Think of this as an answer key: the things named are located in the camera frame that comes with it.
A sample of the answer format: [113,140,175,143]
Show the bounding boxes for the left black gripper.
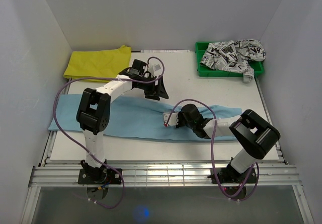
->
[138,76,169,101]

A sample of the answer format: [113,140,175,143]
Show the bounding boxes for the light blue trousers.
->
[47,93,244,142]

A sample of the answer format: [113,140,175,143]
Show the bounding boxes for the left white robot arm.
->
[76,56,169,184]

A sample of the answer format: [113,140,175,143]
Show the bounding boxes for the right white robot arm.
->
[164,104,281,183]

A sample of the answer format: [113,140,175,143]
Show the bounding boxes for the folded yellow trousers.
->
[63,45,131,80]

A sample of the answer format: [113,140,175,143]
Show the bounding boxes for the newspaper print trousers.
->
[201,39,266,83]

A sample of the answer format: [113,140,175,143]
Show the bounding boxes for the green plastic bin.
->
[195,41,265,78]

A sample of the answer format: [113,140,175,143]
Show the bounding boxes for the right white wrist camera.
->
[163,112,179,127]

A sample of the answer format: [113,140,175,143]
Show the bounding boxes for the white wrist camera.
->
[148,63,163,78]
[163,112,179,127]

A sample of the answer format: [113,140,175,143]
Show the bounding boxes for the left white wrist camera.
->
[148,63,163,78]

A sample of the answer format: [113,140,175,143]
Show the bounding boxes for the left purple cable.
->
[53,56,166,208]

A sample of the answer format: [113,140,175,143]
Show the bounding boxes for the purple cable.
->
[165,98,260,201]
[53,56,166,208]

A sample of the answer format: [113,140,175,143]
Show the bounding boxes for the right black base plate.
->
[216,168,257,185]

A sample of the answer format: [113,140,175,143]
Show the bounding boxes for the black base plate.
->
[77,169,122,185]
[216,168,257,185]

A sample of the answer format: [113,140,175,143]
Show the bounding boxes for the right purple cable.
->
[165,98,260,201]

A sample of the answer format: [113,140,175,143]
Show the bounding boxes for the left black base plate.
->
[77,169,122,185]

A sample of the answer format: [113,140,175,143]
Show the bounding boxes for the aluminium mounting rail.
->
[29,163,302,187]

